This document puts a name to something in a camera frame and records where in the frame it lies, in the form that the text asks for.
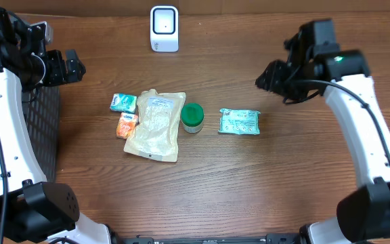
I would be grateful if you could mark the green lid jar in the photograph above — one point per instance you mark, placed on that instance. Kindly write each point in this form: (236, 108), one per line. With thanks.
(192, 117)

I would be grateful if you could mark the beige pouch bag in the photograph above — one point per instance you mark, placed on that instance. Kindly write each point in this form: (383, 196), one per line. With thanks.
(155, 137)

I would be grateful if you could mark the orange tissue packet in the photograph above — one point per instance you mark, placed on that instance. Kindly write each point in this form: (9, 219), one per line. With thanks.
(126, 125)

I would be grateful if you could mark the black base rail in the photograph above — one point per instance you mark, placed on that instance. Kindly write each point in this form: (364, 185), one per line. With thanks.
(282, 238)

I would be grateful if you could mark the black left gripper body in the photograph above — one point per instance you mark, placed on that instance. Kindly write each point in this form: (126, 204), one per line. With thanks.
(56, 73)

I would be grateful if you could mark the grey plastic basket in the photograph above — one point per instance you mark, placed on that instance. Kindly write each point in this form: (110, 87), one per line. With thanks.
(41, 112)

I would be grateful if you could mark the white barcode scanner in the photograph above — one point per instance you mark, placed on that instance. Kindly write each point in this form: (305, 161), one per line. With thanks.
(164, 28)

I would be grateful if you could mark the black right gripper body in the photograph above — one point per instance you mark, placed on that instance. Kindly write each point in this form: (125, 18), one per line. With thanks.
(281, 80)

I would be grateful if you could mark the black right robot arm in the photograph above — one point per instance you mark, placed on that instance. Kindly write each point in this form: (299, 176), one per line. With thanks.
(317, 66)

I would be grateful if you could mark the teal wipes packet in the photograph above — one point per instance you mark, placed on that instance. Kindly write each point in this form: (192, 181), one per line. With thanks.
(239, 122)

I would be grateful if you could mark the green tissue packet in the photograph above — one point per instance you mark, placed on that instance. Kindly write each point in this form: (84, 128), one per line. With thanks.
(123, 103)

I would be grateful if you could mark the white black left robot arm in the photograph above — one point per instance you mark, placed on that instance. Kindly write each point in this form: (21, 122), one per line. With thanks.
(32, 208)

